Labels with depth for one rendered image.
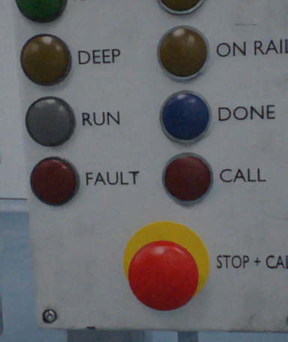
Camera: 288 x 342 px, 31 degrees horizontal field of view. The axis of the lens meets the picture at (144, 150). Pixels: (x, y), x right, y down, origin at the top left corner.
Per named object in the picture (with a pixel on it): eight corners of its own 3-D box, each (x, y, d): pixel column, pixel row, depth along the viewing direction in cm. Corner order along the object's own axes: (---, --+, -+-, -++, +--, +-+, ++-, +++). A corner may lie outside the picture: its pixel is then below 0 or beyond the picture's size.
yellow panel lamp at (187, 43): (208, 76, 29) (207, 25, 28) (159, 78, 29) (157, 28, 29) (208, 76, 30) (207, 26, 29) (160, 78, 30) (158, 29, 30)
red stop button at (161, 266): (199, 317, 28) (197, 246, 28) (127, 316, 29) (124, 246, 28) (200, 284, 33) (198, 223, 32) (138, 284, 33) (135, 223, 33)
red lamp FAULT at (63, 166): (76, 205, 31) (73, 159, 30) (31, 206, 31) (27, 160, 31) (79, 202, 32) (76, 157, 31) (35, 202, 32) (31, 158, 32)
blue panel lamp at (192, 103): (210, 140, 29) (208, 91, 29) (161, 142, 30) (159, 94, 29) (210, 139, 30) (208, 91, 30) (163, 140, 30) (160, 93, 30)
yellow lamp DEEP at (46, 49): (67, 82, 30) (64, 33, 29) (21, 85, 30) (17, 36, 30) (71, 82, 31) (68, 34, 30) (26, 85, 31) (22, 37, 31)
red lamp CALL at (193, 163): (212, 202, 30) (211, 155, 29) (164, 203, 30) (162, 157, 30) (212, 199, 31) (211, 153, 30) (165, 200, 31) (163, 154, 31)
